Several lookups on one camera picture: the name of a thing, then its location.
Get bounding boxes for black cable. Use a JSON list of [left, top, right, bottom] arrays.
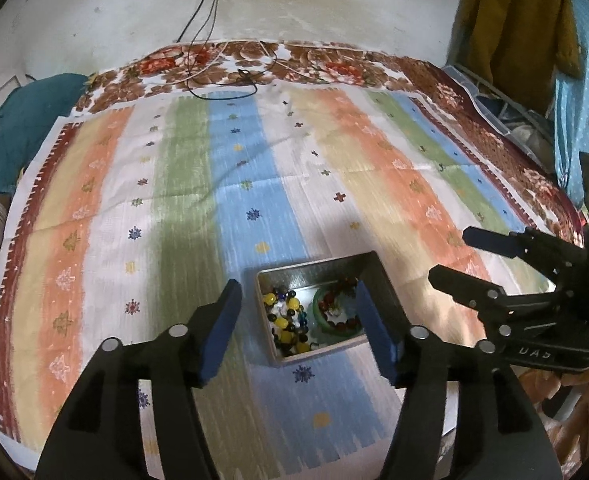
[[187, 0, 258, 101], [176, 0, 216, 45]]

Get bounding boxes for yellow black white bead bracelet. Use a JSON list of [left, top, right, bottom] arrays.
[[263, 287, 316, 359]]

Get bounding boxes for striped printed cloth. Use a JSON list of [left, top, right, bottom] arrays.
[[0, 85, 582, 480]]

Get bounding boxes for red bead bracelet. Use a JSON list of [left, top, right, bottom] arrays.
[[319, 280, 363, 329]]

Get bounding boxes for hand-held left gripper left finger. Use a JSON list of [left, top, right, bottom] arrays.
[[34, 278, 243, 480]]

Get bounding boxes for person's right hand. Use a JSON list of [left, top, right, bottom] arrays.
[[521, 367, 589, 462]]

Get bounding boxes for metal tin box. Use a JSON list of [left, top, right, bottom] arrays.
[[254, 250, 411, 367]]

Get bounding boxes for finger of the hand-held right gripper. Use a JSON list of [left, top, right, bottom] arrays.
[[461, 226, 588, 274], [428, 264, 560, 327]]

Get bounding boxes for teal pillow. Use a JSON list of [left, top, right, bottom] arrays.
[[0, 72, 90, 202]]

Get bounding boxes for mustard yellow garment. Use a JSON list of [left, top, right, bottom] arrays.
[[457, 0, 583, 111]]

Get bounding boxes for green jade bangle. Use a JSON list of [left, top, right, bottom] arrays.
[[311, 285, 368, 337]]

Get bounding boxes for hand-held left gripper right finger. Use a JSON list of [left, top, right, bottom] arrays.
[[355, 280, 565, 480]]

